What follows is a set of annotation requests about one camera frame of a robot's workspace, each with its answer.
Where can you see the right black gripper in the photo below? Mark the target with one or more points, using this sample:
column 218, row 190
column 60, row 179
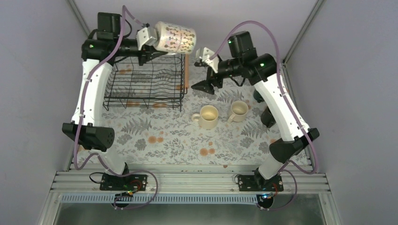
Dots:
column 211, row 76

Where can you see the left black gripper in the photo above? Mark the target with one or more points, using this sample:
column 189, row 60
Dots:
column 146, row 54

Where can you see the patterned white mug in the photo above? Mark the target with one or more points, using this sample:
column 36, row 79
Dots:
column 173, row 38

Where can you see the cream ribbed mug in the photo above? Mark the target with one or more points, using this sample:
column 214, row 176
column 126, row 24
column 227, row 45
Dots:
column 207, row 118

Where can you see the beige mug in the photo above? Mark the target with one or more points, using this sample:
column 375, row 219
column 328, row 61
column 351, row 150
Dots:
column 238, row 111

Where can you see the dark green mug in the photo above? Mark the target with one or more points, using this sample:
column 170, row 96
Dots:
column 257, row 96

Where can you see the matte black mug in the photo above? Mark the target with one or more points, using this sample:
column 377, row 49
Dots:
column 267, row 118

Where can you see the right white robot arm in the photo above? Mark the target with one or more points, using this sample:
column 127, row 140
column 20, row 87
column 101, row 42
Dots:
column 262, row 73

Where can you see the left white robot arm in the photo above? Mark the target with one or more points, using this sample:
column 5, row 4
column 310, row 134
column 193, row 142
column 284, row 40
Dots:
column 99, row 51

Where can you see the floral table mat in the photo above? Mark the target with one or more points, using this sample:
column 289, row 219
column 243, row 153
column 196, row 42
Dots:
column 169, row 136

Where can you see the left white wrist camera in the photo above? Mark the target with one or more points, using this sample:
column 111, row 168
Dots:
column 146, row 36

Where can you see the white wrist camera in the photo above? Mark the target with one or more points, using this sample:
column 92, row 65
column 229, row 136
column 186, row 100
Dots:
column 146, row 36
column 209, row 57

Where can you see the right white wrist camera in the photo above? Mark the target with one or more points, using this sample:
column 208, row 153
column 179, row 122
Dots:
column 209, row 57

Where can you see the black wire dish rack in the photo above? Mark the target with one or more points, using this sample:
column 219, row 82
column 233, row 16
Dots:
column 159, row 83

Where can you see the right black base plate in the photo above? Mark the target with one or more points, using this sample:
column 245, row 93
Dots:
column 251, row 183

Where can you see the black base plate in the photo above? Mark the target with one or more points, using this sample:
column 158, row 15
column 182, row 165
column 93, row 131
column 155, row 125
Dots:
column 123, row 182
column 251, row 183

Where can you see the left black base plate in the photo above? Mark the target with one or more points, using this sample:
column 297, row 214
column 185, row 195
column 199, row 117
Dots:
column 123, row 182

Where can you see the aluminium rail frame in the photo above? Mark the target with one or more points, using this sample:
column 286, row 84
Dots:
column 183, row 184

